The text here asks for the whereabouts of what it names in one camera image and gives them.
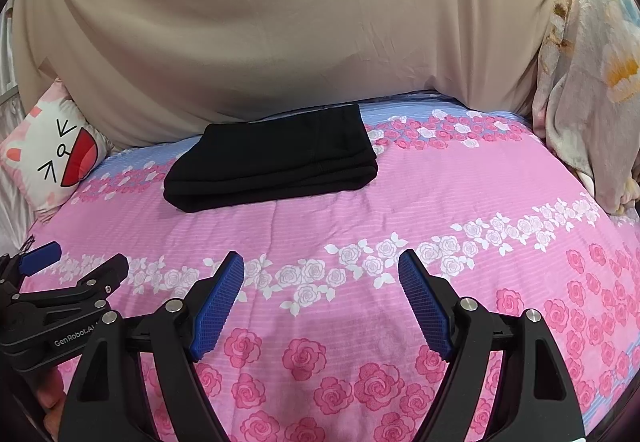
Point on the black pants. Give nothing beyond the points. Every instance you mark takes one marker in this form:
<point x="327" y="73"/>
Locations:
<point x="270" y="162"/>

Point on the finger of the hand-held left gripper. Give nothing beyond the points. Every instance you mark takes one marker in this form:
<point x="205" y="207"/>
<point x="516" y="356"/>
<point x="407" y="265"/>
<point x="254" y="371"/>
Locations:
<point x="95" y="274"/>
<point x="42" y="255"/>

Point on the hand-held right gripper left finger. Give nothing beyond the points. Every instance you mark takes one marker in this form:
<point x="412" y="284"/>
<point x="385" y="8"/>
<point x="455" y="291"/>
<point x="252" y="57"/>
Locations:
<point x="216" y="304"/>

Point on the pale floral blanket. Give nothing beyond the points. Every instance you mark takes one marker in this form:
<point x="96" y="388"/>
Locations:
<point x="585" y="72"/>

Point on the pink floral bed sheet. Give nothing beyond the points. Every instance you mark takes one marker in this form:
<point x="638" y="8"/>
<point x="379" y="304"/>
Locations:
<point x="400" y="222"/>

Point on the person's left hand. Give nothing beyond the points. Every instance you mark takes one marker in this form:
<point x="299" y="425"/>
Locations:
<point x="47" y="394"/>

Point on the white satin cloth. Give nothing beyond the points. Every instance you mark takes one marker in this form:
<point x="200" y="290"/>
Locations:
<point x="12" y="217"/>

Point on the beige cloth backdrop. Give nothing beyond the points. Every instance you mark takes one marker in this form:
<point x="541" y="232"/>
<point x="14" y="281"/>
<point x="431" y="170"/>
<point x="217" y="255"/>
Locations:
<point x="300" y="22"/>

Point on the white cat face pillow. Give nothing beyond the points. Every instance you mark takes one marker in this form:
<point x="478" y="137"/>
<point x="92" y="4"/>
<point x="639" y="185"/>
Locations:
<point x="55" y="147"/>

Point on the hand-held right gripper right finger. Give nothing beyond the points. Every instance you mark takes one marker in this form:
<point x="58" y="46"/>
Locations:
<point x="424" y="304"/>

